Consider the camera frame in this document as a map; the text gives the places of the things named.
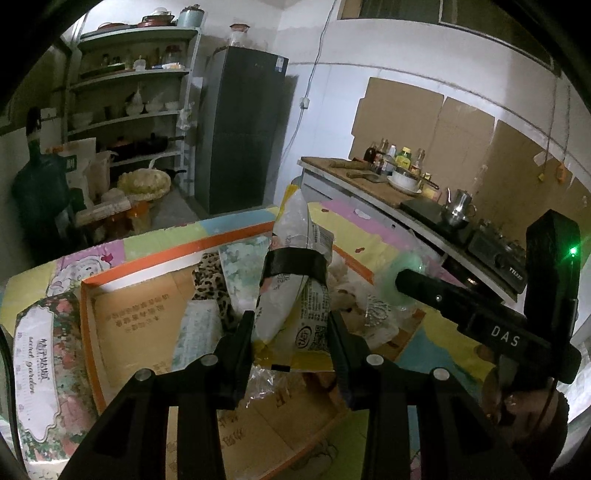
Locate yellow woven basket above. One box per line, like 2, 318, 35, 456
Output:
117, 168, 171, 201

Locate cardboard box with orange rim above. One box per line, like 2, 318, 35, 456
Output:
81, 222, 393, 480

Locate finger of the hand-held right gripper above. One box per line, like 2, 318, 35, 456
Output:
394, 268, 467, 324

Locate white bowl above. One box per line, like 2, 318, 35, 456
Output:
388, 168, 424, 195

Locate black gas stove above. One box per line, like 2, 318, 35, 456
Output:
468, 222, 529, 295

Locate wall window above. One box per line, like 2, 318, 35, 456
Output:
339, 0, 555, 65

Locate glass jar with brown lid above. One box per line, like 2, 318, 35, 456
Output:
228, 23, 252, 47

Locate green water jug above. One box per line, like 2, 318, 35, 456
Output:
11, 108, 83, 259

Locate white metal shelf rack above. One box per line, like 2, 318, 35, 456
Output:
65, 27, 204, 185

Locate row of condiment bottles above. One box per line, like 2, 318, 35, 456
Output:
365, 138, 428, 178

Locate black wok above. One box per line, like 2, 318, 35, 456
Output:
108, 134, 185, 158

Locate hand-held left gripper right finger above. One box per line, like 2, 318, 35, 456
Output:
328, 311, 532, 480

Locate black band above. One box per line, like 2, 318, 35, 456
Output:
262, 248, 327, 283

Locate red pan with lid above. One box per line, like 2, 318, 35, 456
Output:
141, 9, 176, 27

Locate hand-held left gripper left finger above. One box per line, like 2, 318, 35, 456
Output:
60, 311, 256, 480

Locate white sack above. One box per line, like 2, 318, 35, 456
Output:
46, 138, 99, 204

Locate white snack packet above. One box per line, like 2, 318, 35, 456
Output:
252, 185, 336, 373

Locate floral tissue pack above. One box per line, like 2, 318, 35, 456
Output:
11, 291, 101, 468

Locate person's right hand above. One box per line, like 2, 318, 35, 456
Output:
482, 360, 561, 444

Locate leopard print cloth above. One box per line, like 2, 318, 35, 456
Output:
191, 254, 242, 329

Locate white lace cloth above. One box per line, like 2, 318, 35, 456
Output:
362, 295, 403, 343

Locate white green tissue pack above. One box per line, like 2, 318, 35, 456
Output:
173, 300, 223, 371
219, 237, 273, 315

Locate black induction cooker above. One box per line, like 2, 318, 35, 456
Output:
399, 196, 467, 230

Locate mint green sponge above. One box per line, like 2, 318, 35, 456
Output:
376, 251, 445, 311

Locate cardboard sheets on wall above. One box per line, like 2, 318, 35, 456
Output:
348, 76, 591, 232

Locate steel kettle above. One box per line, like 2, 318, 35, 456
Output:
441, 187, 476, 229

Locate dark grey fridge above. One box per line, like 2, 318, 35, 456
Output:
196, 46, 289, 215

